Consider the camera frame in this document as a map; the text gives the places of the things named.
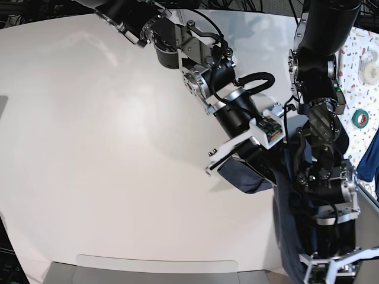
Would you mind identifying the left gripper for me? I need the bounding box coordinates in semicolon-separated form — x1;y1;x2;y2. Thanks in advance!
307;220;355;259

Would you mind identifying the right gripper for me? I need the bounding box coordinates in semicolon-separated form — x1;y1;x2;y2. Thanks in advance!
211;93;284;183

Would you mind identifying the dark blue printed t-shirt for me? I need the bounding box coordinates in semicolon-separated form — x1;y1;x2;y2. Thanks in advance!
218;146;317;283

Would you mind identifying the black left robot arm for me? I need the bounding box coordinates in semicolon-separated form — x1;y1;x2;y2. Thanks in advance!
288;1;361;259

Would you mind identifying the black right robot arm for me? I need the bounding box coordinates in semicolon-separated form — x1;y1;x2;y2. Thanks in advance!
82;1;285;184

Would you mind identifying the blue cloth at right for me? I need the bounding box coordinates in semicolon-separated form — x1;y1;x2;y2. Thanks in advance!
357;136;378;186

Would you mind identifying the green tape roll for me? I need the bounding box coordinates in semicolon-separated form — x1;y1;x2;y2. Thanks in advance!
352;109;369;129

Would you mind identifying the terrazzo patterned side surface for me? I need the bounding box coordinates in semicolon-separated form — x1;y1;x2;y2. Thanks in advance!
331;24;379;203

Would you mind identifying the clear tape dispenser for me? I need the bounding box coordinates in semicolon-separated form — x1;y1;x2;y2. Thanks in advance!
358;50;378;86

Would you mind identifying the grey front divider panel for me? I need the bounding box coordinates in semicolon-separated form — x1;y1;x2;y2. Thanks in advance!
43;254;269;283

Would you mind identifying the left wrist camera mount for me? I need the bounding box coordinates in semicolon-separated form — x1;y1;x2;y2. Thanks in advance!
299;247;378;283

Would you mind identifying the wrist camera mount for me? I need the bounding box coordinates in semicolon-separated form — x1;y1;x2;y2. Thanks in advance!
205;102;286;184
299;247;378;283

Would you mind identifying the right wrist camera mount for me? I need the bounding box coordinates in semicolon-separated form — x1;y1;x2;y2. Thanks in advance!
205;102;286;184

